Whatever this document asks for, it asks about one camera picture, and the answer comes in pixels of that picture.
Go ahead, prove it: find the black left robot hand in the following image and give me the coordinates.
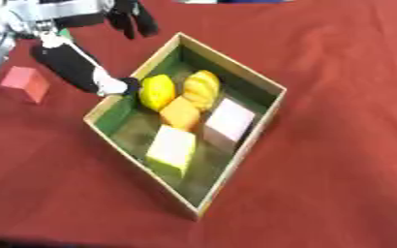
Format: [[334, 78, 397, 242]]
[[30, 0, 160, 97]]

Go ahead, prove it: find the blue and white object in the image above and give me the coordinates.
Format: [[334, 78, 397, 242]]
[[174, 0, 295, 5]]

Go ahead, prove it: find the tan cardboard box green inside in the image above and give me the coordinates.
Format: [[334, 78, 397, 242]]
[[81, 31, 289, 223]]

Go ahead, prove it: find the pale pink block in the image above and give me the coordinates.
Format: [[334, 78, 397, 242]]
[[201, 97, 259, 153]]

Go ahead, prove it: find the yellow-green block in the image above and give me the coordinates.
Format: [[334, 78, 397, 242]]
[[144, 124, 199, 179]]

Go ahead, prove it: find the yellow ridged toy fruit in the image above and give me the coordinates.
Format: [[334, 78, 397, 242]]
[[181, 69, 223, 112]]

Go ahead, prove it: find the orange block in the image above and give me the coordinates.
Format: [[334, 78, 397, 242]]
[[158, 95, 204, 133]]

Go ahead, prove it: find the yellow toy lemon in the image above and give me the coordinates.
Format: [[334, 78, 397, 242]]
[[137, 74, 178, 112]]

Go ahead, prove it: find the red block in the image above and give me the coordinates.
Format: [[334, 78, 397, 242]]
[[0, 65, 53, 106]]

